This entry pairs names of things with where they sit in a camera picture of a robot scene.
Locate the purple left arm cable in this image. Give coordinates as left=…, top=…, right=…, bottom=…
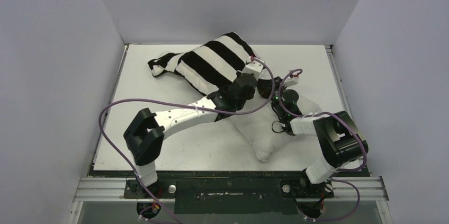
left=97, top=57, right=276, bottom=224

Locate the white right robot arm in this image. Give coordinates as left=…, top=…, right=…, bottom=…
left=257, top=77, right=369, bottom=196

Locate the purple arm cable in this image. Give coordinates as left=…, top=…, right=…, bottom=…
left=97, top=57, right=276, bottom=224
left=276, top=68, right=370, bottom=174

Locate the white pillow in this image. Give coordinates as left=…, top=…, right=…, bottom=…
left=230, top=104, right=318, bottom=164

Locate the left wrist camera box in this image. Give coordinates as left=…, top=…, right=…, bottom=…
left=241, top=57, right=264, bottom=78

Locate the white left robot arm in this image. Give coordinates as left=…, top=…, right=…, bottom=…
left=123, top=73, right=257, bottom=198

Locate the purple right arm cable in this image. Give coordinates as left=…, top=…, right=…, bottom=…
left=276, top=68, right=370, bottom=174

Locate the black white striped pillowcase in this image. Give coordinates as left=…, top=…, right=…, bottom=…
left=148, top=32, right=258, bottom=96

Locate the black metal base rail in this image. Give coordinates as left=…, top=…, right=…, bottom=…
left=69, top=171, right=392, bottom=223

